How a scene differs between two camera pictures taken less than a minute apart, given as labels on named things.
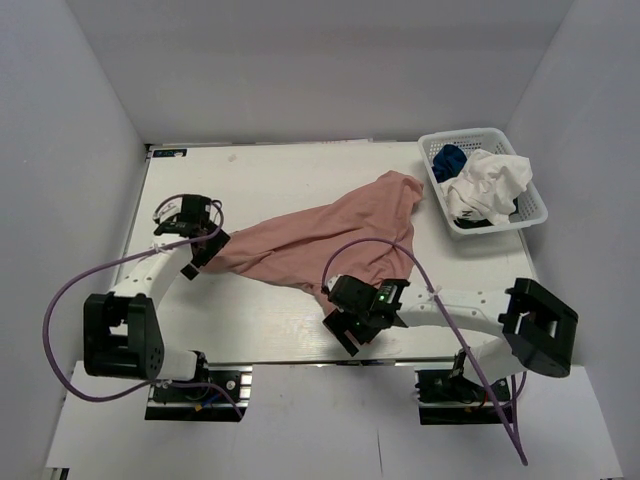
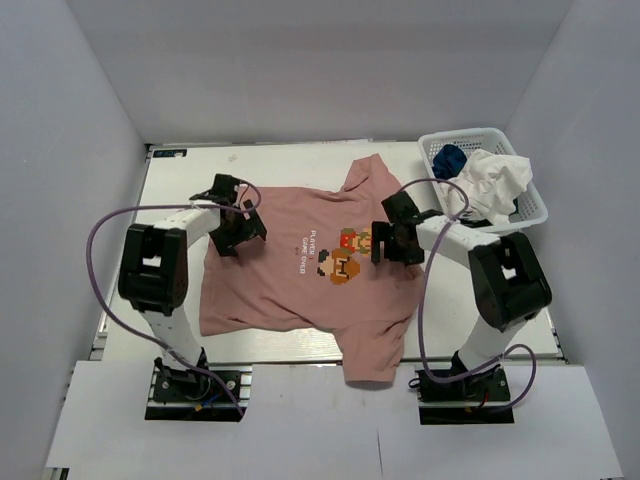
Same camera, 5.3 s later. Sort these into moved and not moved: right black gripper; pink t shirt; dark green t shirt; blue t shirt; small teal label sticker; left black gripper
Moved: pink t shirt; left black gripper; right black gripper
Not moved: dark green t shirt; blue t shirt; small teal label sticker
